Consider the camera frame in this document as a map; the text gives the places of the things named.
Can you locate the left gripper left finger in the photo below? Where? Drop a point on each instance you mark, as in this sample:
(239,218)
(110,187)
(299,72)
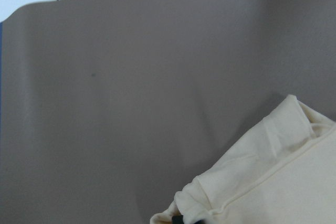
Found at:
(177,219)

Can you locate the brown table cover mat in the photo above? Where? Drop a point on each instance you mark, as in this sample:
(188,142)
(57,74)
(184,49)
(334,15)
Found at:
(111,106)

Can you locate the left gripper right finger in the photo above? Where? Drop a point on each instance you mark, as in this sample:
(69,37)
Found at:
(200,222)

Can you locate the cream long-sleeve printed shirt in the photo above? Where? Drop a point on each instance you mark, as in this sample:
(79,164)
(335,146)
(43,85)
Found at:
(281,171)

